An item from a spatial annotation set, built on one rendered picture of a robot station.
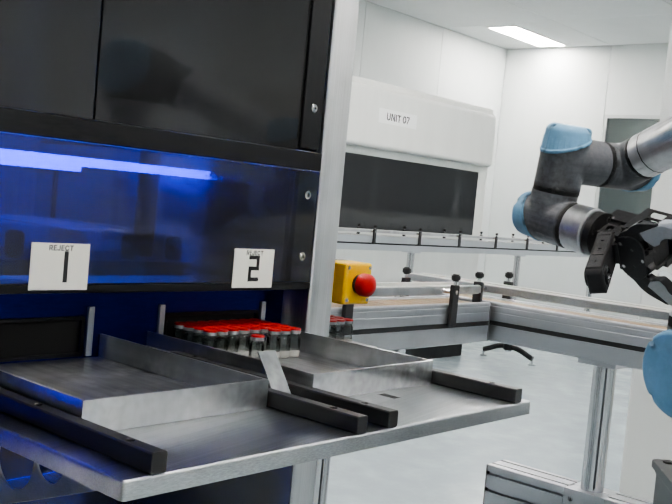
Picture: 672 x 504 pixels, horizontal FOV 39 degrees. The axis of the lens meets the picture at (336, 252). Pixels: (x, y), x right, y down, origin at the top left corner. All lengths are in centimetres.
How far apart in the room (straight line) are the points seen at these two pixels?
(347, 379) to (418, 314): 76
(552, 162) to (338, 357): 46
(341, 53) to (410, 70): 778
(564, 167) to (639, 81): 850
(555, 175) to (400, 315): 55
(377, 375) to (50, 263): 46
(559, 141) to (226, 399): 72
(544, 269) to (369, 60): 304
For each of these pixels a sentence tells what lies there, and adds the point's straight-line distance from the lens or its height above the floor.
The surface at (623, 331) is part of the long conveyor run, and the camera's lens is 210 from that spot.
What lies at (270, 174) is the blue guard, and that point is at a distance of 148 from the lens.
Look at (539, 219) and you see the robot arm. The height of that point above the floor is 114.
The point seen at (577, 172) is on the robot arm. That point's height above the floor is 122.
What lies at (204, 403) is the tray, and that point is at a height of 90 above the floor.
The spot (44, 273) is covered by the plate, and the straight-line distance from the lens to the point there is 124.
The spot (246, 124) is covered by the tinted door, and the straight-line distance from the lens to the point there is 145.
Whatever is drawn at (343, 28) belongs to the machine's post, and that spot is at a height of 142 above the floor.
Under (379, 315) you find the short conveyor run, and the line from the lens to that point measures 189.
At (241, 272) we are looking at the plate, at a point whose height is 101.
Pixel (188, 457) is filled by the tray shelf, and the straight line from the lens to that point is 94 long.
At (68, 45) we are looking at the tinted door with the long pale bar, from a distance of 126.
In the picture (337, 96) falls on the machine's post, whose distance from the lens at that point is 159.
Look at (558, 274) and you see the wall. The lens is 1023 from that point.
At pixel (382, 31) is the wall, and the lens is 904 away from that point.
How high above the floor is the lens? 114
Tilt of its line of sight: 3 degrees down
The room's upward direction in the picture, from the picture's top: 5 degrees clockwise
